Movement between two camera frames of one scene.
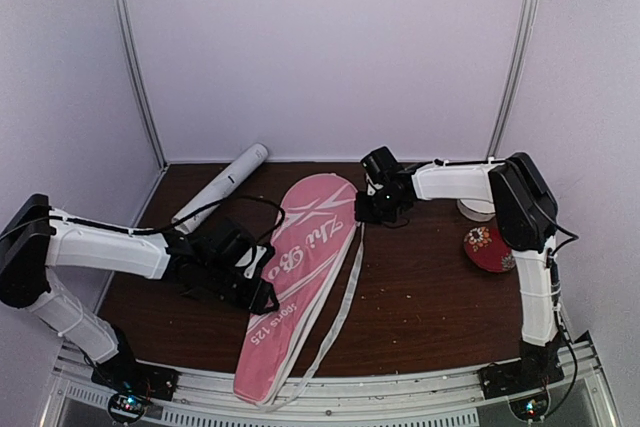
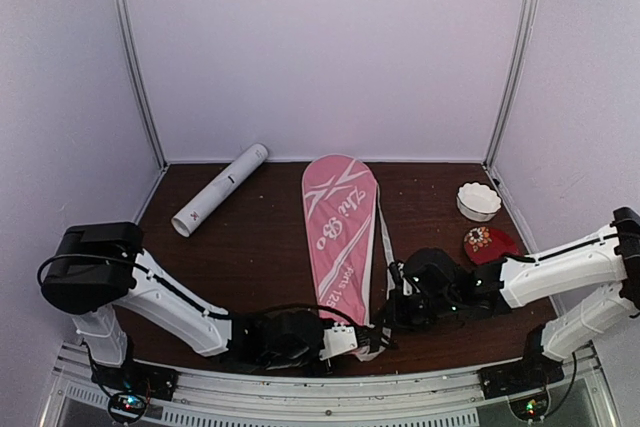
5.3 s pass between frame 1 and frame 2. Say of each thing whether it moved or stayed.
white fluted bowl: stayed
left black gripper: moved
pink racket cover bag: moved
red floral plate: stayed
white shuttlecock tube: stayed
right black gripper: moved
